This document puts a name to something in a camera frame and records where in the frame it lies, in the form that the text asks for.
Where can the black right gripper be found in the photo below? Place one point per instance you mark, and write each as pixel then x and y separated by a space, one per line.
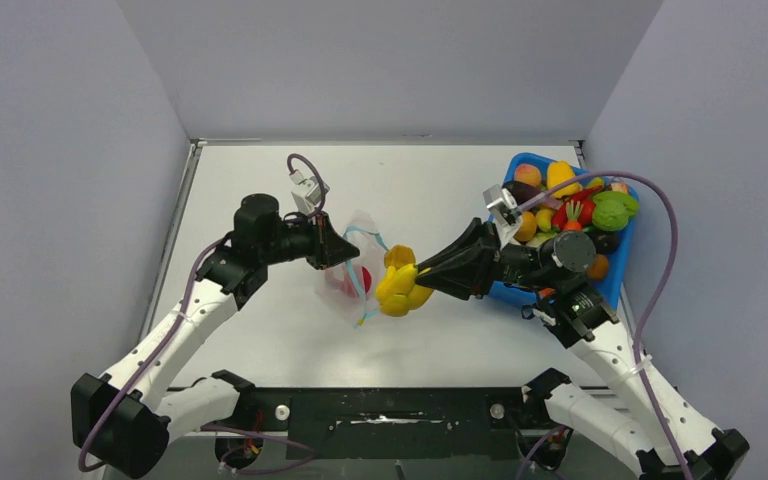
pixel 468 279

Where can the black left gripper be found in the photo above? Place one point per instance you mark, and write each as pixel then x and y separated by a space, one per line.
pixel 327 247

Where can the clear zip top bag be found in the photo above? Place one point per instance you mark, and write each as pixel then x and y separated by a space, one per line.
pixel 363 232

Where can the red toy apple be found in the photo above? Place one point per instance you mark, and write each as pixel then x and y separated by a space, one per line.
pixel 355 282

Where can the yellow toy banana bunch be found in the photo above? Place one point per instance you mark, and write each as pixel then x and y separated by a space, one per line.
pixel 397 293

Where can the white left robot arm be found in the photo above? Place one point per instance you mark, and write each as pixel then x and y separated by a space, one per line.
pixel 126 417

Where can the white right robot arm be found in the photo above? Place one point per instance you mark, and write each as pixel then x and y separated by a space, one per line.
pixel 659 435

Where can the purple toy eggplant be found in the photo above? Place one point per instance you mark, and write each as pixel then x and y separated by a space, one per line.
pixel 521 192

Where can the red toy chili pepper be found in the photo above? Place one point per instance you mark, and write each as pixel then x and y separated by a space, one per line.
pixel 585 197

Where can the toy peach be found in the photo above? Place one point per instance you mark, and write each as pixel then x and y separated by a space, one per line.
pixel 528 174

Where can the orange toy carrot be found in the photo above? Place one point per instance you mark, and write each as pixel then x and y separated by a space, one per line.
pixel 573 212

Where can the yellow toy bell pepper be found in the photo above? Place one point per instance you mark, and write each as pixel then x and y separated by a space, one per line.
pixel 559 172

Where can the brown toy potato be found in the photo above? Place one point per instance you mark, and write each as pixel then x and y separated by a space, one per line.
pixel 600 269

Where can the green bumpy toy fruit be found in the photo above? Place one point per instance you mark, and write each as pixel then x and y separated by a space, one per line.
pixel 613 210

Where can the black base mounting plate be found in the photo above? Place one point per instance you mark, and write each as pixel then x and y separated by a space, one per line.
pixel 394 423

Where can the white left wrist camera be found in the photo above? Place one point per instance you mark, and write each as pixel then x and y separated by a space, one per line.
pixel 308 193

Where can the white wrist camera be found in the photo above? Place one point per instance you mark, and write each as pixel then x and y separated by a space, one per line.
pixel 506 216
pixel 308 193

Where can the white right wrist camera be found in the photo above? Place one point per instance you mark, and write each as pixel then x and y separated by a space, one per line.
pixel 506 216

